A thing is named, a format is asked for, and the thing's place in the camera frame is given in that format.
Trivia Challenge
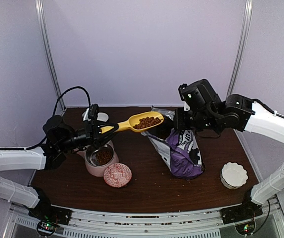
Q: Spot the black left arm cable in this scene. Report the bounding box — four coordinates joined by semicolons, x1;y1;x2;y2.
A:
0;86;92;151

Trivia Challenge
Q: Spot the aluminium left corner post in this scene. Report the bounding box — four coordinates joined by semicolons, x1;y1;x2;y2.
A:
35;0;62;97

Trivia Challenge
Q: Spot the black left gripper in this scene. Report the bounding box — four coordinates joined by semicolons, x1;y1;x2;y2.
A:
57;119;120;152

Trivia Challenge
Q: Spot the brown kibble pet food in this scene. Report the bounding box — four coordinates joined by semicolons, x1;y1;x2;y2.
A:
133;117;161;130

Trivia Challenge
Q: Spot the black white ceramic bowl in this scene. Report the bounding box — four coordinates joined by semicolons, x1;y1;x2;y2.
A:
97;112;109;122

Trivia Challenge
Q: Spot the yellow plastic food scoop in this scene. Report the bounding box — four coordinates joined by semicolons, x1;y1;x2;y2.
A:
101;111;164;134

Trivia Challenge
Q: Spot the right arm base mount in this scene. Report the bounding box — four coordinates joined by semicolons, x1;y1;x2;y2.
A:
220;189;263;224

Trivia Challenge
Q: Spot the left round circuit board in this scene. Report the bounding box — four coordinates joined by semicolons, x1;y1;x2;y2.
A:
36;221;59;236

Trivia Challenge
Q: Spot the round circuit board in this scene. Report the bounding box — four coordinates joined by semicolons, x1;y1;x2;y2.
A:
235;221;256;236
36;221;59;236

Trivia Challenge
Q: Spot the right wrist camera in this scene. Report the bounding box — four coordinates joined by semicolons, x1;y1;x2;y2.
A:
178;83;190;111

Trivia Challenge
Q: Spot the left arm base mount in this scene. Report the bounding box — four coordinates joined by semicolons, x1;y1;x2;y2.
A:
26;188;72;225

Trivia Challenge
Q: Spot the aluminium corner post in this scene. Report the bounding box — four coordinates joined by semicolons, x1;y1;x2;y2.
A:
35;0;62;97
227;0;253;97

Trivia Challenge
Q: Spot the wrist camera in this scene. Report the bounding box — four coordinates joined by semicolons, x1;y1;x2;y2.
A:
86;104;99;121
178;83;190;111

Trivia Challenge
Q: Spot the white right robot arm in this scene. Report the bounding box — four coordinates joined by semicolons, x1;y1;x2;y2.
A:
174;79;284;219

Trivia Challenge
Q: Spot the purple puppy food bag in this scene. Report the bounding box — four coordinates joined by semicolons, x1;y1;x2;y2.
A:
141;107;205;180

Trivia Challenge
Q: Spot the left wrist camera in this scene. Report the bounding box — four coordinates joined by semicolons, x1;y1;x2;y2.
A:
86;104;99;121

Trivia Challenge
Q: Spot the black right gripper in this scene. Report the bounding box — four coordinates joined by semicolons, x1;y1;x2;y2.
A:
174;108;220;130

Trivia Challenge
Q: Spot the aluminium right corner post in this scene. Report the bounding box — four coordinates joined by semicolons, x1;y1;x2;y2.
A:
227;0;253;97

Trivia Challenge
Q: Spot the small grey ceramic bowl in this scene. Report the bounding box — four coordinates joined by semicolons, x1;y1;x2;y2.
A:
82;110;88;119

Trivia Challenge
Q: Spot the red patterned ceramic bowl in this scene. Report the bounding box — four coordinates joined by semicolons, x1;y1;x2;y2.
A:
103;163;132;188

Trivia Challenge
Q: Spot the pink double pet feeder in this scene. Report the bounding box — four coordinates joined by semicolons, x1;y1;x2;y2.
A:
76;141;119;177

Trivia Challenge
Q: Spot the right round circuit board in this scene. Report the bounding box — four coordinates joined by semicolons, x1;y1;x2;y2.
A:
235;221;256;236

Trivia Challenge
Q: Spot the aluminium front frame rail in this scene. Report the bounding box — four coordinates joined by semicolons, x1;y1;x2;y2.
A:
6;194;284;238

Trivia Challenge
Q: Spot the white scalloped ceramic bowl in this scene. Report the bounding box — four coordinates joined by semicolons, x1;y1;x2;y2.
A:
220;162;248;190

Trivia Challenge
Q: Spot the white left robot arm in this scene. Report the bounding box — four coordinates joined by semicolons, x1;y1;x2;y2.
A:
0;115;119;220

